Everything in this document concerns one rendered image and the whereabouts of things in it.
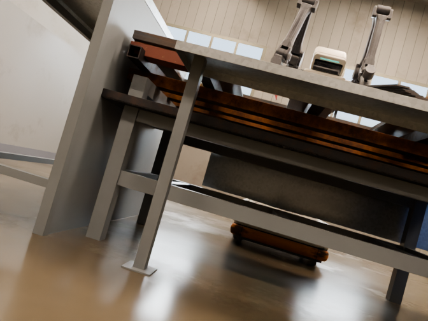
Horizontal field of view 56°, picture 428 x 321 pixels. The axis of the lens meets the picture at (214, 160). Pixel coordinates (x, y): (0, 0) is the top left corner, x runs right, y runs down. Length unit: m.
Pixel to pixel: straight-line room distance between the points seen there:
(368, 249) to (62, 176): 1.14
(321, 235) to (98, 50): 1.06
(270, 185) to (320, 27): 4.11
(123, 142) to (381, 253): 1.06
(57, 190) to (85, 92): 0.36
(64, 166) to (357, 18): 5.29
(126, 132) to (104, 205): 0.30
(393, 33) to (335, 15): 0.83
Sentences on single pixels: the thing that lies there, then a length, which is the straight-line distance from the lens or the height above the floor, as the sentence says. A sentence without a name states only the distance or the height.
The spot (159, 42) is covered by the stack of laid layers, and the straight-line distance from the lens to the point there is 1.68.
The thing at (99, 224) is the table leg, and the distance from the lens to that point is 1.66.
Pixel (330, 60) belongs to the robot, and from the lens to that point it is 2.73.
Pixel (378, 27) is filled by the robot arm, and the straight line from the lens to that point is 2.67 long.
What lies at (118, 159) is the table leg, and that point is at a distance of 1.63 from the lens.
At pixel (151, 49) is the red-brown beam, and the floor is 0.79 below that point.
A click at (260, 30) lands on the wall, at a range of 6.09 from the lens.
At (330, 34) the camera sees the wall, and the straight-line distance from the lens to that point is 6.13.
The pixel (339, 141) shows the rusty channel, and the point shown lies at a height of 0.68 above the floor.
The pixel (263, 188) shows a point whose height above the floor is 0.38.
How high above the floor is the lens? 0.37
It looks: 2 degrees up
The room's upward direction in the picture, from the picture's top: 16 degrees clockwise
